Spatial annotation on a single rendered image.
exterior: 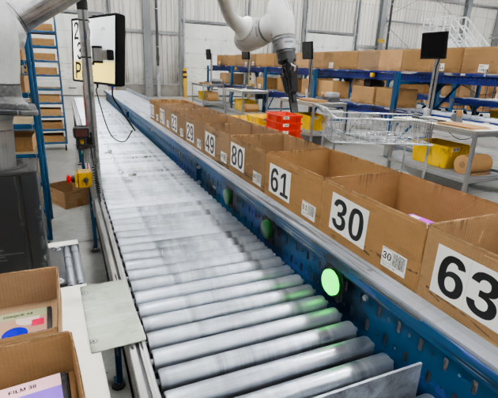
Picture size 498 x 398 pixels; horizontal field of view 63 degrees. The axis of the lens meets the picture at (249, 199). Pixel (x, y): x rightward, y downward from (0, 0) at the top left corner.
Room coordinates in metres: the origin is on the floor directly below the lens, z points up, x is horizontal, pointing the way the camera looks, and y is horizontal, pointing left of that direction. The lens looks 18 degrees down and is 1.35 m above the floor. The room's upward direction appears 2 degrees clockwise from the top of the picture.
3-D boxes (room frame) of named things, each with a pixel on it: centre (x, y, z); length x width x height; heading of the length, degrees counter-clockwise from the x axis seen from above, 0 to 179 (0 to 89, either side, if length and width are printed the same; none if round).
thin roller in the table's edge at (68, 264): (1.13, 0.55, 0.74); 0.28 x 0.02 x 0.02; 27
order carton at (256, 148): (1.75, -0.11, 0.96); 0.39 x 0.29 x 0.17; 24
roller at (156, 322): (0.95, 0.03, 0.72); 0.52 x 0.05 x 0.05; 114
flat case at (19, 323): (0.76, 0.50, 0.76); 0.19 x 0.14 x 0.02; 26
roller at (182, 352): (0.84, -0.02, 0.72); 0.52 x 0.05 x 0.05; 114
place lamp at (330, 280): (0.97, -0.22, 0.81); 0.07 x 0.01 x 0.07; 24
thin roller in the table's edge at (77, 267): (1.14, 0.53, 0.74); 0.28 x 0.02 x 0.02; 27
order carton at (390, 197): (1.04, -0.43, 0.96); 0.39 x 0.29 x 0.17; 24
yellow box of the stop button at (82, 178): (1.75, 0.75, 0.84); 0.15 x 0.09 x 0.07; 24
